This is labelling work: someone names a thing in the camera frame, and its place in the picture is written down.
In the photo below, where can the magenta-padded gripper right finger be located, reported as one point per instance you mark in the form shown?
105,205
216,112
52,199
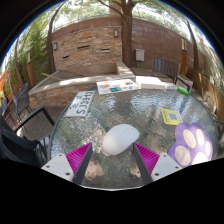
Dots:
166,164

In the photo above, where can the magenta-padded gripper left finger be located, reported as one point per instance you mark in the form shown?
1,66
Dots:
60,163

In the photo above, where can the white computer mouse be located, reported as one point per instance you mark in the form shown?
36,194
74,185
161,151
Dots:
120,138

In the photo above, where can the purple paw-shaped mouse pad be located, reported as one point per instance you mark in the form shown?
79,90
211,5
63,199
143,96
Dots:
178,136

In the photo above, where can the yellow square card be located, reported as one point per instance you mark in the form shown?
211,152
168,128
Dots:
170,116

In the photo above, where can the black armchair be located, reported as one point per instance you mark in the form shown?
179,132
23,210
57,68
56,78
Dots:
16,143

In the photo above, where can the green marker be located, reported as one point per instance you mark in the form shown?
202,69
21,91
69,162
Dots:
182,90

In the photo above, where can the small white booklet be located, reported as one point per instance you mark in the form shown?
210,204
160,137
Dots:
171,86

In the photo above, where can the white planter box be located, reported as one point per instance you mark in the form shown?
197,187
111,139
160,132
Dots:
186,81

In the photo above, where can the colourful printed sheet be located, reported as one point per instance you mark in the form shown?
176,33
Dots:
116,86

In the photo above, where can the dark slatted garden chair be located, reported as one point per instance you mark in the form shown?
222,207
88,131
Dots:
165,66

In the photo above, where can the orange fabric canopy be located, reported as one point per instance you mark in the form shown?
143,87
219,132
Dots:
2,80

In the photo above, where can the grey utility box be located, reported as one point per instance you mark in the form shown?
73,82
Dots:
139,55

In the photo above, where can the thin curved tree trunk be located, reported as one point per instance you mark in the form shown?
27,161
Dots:
50,46
195,50

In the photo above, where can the large tree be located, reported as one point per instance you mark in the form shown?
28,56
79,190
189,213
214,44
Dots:
126,36

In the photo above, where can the wooden lamp post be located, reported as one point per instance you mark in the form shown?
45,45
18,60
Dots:
30,70
184,60

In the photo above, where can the wall lamp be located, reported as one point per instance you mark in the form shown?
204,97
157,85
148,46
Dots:
116,33
55,46

